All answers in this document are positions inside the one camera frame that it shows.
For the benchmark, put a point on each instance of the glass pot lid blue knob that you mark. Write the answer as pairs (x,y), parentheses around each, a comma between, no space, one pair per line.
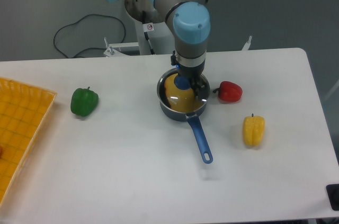
(161,90)

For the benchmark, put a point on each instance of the yellow bell pepper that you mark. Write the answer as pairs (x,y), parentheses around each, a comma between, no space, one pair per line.
(253,130)

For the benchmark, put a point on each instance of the yellow food in pot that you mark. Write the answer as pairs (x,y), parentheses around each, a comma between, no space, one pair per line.
(180,95)

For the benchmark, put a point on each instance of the green bell pepper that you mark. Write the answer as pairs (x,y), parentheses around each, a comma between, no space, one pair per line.
(84,101)

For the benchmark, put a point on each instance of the black device at table corner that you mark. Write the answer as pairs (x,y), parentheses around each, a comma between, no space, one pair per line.
(332,192)

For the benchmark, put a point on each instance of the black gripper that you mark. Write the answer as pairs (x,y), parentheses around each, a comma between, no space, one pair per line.
(192,68)

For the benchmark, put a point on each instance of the yellow plastic basket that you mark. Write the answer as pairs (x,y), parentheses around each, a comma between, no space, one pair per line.
(24,109)

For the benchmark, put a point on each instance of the red bell pepper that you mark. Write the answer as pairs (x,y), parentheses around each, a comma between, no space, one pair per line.
(229,92)

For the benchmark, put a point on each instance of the dark blue saucepan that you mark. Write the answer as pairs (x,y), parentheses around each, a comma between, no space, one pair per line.
(193,120)

